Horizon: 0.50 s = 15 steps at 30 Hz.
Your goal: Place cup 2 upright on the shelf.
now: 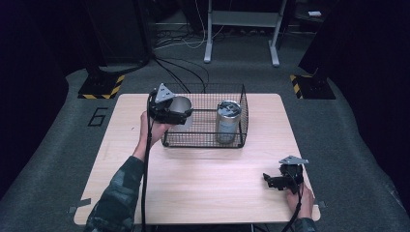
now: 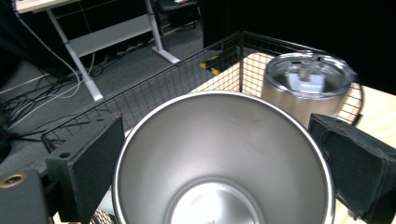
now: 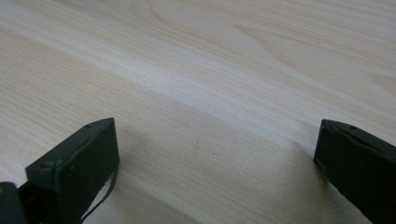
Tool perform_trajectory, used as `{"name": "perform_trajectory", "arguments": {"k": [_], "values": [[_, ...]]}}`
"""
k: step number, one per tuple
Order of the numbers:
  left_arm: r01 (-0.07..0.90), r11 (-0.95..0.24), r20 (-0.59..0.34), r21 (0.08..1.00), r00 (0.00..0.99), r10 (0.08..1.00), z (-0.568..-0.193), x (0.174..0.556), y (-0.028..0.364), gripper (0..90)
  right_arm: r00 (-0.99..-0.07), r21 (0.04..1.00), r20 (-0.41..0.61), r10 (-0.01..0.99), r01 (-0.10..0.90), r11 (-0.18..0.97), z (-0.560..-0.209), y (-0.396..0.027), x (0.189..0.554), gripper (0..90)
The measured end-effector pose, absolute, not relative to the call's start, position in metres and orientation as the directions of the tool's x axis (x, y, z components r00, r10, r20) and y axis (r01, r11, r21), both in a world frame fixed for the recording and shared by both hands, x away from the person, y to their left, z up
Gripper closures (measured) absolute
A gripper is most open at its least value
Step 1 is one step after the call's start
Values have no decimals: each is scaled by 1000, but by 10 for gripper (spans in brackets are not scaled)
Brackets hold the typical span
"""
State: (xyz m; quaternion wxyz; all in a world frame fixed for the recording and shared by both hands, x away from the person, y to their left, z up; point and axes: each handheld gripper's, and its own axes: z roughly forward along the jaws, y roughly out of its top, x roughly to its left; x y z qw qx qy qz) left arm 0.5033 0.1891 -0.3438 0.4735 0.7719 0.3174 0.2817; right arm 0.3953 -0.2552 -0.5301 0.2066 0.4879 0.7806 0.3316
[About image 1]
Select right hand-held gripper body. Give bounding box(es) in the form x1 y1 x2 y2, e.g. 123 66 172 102
278 155 309 194

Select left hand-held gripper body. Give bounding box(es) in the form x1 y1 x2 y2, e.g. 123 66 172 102
148 82 178 125

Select steel cup with handle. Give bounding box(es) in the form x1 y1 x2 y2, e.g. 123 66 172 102
168 95 194 132

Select black wire basket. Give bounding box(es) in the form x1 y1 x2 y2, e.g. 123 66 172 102
159 82 249 149

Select steel tumbler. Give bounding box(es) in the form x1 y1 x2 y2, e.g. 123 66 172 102
214 100 243 145

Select person's left hand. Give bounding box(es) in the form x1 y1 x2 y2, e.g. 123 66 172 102
137 110 173 150

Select person's right hand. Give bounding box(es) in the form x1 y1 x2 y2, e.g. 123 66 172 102
285 182 315 219

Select black tape floor marking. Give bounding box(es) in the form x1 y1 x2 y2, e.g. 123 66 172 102
87 106 109 128

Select black yellow striped stand base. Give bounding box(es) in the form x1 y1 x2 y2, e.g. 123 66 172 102
288 73 337 101
77 72 126 101

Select right hand-held gripper black cable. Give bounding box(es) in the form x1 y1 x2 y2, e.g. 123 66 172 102
280 167 306 232

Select hand-held gripper black cable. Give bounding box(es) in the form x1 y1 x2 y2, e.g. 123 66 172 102
140 90 159 232
280 167 306 232

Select black floor cables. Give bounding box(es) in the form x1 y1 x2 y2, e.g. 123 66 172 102
150 55 211 95

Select left hand-held gripper black cable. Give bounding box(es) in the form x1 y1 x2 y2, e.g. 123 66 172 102
140 90 159 232

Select white floor cable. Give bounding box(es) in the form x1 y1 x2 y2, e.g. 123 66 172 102
153 0 228 51

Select white metal stand frame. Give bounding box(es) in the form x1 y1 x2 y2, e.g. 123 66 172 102
203 0 288 68

